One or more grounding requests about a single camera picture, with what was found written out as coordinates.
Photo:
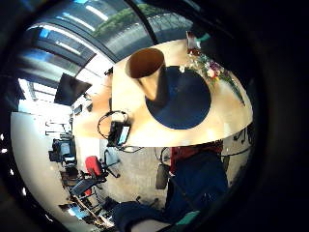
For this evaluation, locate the black office chair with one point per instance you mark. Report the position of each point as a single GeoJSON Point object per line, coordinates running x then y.
{"type": "Point", "coordinates": [82, 187]}

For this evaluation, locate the the person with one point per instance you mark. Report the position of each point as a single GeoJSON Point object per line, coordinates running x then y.
{"type": "Point", "coordinates": [198, 180]}

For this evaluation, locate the red office chair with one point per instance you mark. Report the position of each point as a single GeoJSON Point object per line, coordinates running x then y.
{"type": "Point", "coordinates": [95, 167]}

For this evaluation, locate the black device with screen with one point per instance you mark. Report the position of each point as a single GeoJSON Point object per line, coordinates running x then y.
{"type": "Point", "coordinates": [119, 133]}

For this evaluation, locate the black desk with equipment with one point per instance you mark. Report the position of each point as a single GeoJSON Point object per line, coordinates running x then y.
{"type": "Point", "coordinates": [62, 151]}

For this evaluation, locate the round dark blue mat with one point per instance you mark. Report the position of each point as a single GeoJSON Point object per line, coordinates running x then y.
{"type": "Point", "coordinates": [183, 100]}

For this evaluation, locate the gold metal vase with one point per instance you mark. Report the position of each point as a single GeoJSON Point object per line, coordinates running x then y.
{"type": "Point", "coordinates": [148, 73]}

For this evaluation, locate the bunch of mixed flowers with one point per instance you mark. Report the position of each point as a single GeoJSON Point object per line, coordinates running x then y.
{"type": "Point", "coordinates": [213, 71]}

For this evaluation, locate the black wall monitor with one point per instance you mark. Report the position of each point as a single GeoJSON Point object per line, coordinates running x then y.
{"type": "Point", "coordinates": [70, 90]}

